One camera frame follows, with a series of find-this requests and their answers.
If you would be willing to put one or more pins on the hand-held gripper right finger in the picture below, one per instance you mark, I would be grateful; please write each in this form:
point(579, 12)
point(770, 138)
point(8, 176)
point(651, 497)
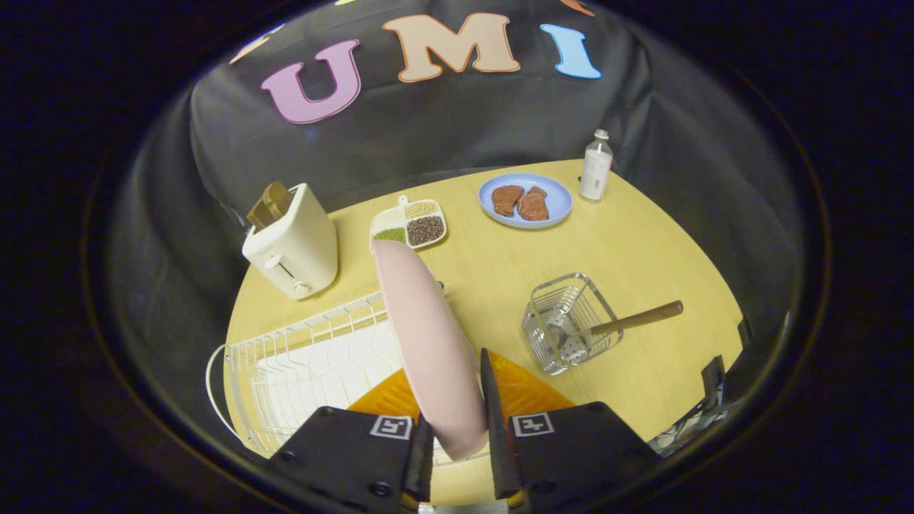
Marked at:
point(493, 428)

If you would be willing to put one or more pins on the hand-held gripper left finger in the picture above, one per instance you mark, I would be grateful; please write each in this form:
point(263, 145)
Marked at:
point(343, 450)

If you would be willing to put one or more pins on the pink plate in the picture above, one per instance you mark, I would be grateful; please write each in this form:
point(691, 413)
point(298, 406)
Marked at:
point(428, 343)

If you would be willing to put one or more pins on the blue plate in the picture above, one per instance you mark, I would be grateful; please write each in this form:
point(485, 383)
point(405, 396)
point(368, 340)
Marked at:
point(525, 200)

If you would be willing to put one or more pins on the cream toaster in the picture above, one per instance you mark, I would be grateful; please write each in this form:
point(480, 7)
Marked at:
point(293, 246)

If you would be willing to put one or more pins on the white divided grain tray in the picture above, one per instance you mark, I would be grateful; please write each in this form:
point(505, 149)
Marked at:
point(409, 223)

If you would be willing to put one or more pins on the brown meat patty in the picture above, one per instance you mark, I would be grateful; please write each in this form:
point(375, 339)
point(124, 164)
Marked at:
point(506, 199)
point(534, 204)

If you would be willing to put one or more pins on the toast slice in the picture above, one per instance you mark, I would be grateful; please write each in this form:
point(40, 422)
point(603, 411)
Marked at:
point(270, 203)

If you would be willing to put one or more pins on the small clear bottle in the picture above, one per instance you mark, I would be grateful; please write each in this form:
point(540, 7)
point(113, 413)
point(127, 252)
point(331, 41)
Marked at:
point(595, 168)

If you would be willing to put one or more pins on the black backdrop cloth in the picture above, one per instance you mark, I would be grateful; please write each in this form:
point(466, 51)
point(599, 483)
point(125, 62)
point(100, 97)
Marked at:
point(428, 128)

